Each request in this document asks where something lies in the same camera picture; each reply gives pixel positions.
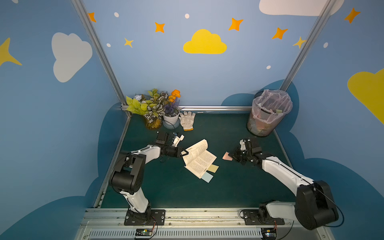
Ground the pink sticky note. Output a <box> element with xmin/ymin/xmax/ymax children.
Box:
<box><xmin>222</xmin><ymin>152</ymin><xmax>233</xmax><ymax>161</ymax></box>

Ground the purple covered book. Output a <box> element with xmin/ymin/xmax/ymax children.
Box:
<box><xmin>183</xmin><ymin>139</ymin><xmax>217</xmax><ymax>179</ymax></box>

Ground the yellow sticky note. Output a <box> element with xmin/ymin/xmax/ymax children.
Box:
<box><xmin>207</xmin><ymin>164</ymin><xmax>219</xmax><ymax>173</ymax></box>

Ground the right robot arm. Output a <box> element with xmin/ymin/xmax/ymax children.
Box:
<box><xmin>228</xmin><ymin>138</ymin><xmax>343</xmax><ymax>230</ymax></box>

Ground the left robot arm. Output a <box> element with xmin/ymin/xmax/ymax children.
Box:
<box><xmin>109</xmin><ymin>132</ymin><xmax>189</xmax><ymax>226</ymax></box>

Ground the light blue sticky note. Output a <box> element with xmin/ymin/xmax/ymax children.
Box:
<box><xmin>201</xmin><ymin>172</ymin><xmax>214</xmax><ymax>183</ymax></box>

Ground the white flower pot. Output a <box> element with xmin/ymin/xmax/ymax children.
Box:
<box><xmin>163</xmin><ymin>112</ymin><xmax>180</xmax><ymax>130</ymax></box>

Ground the white work glove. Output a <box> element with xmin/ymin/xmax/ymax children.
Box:
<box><xmin>179</xmin><ymin>112</ymin><xmax>196</xmax><ymax>131</ymax></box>

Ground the artificial plant bouquet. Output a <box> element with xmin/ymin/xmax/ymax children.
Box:
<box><xmin>126</xmin><ymin>89</ymin><xmax>181</xmax><ymax>130</ymax></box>

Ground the mesh trash bin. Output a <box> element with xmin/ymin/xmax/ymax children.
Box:
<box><xmin>247</xmin><ymin>89</ymin><xmax>293</xmax><ymax>137</ymax></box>

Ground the pink trash bag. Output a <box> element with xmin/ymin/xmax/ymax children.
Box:
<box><xmin>251</xmin><ymin>89</ymin><xmax>293</xmax><ymax>124</ymax></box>

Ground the right circuit board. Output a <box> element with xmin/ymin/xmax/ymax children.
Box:
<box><xmin>261</xmin><ymin>228</ymin><xmax>277</xmax><ymax>240</ymax></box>

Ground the circuit board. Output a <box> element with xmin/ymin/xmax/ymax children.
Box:
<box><xmin>134</xmin><ymin>229</ymin><xmax>155</xmax><ymax>240</ymax></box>
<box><xmin>261</xmin><ymin>228</ymin><xmax>277</xmax><ymax>240</ymax></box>

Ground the left circuit board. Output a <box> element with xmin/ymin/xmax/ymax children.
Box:
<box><xmin>134</xmin><ymin>229</ymin><xmax>155</xmax><ymax>240</ymax></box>

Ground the right side frame bar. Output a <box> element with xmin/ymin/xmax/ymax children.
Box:
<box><xmin>273</xmin><ymin>130</ymin><xmax>292</xmax><ymax>167</ymax></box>

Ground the back aluminium frame bar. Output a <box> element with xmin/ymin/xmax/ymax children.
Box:
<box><xmin>180</xmin><ymin>106</ymin><xmax>252</xmax><ymax>112</ymax></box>

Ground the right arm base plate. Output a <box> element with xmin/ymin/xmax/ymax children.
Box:
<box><xmin>240</xmin><ymin>209</ymin><xmax>285</xmax><ymax>226</ymax></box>

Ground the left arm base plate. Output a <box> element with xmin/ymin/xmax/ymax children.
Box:
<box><xmin>124</xmin><ymin>210</ymin><xmax>166</xmax><ymax>226</ymax></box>

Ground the left side frame bar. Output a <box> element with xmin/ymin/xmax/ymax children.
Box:
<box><xmin>93</xmin><ymin>115</ymin><xmax>131</xmax><ymax>208</ymax></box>

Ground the left aluminium frame post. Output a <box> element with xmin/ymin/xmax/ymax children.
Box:
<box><xmin>72</xmin><ymin>0</ymin><xmax>127</xmax><ymax>106</ymax></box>

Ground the aluminium frame post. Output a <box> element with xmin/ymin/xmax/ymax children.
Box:
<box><xmin>280</xmin><ymin>0</ymin><xmax>337</xmax><ymax>91</ymax></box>
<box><xmin>72</xmin><ymin>0</ymin><xmax>127</xmax><ymax>106</ymax></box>

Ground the aluminium front rail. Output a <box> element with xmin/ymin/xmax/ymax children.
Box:
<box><xmin>75</xmin><ymin>208</ymin><xmax>334</xmax><ymax>240</ymax></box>

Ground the right aluminium frame post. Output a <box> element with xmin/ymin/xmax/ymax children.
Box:
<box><xmin>280</xmin><ymin>0</ymin><xmax>337</xmax><ymax>91</ymax></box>

